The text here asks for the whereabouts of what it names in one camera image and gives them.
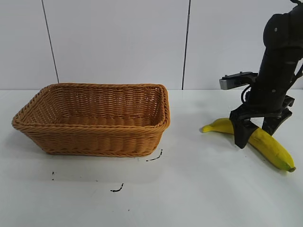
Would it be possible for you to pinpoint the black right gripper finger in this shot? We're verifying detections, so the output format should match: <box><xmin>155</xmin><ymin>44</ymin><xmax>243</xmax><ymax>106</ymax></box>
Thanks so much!
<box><xmin>261</xmin><ymin>112</ymin><xmax>293</xmax><ymax>138</ymax></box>
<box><xmin>230</xmin><ymin>117</ymin><xmax>258</xmax><ymax>149</ymax></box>

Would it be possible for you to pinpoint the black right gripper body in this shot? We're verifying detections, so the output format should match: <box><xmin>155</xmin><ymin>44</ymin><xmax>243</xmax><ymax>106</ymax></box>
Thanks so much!
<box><xmin>229</xmin><ymin>68</ymin><xmax>295</xmax><ymax>121</ymax></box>

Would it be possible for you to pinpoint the yellow banana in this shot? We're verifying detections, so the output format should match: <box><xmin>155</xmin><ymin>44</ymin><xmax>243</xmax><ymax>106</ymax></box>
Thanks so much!
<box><xmin>201</xmin><ymin>118</ymin><xmax>296</xmax><ymax>173</ymax></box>

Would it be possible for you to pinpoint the brown woven wicker basket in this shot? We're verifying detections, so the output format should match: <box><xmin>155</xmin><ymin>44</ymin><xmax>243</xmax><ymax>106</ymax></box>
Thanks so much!
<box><xmin>11</xmin><ymin>82</ymin><xmax>171</xmax><ymax>157</ymax></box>

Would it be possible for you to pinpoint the black camera cable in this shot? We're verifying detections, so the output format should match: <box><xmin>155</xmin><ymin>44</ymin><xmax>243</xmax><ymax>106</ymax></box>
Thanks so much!
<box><xmin>240</xmin><ymin>84</ymin><xmax>252</xmax><ymax>104</ymax></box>

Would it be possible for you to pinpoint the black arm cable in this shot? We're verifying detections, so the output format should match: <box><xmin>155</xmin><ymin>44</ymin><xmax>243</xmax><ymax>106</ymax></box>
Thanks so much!
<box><xmin>290</xmin><ymin>59</ymin><xmax>303</xmax><ymax>86</ymax></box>

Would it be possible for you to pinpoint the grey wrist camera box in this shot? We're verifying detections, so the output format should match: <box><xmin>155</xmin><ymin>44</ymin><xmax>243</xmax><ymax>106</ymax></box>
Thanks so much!
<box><xmin>219</xmin><ymin>70</ymin><xmax>258</xmax><ymax>91</ymax></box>

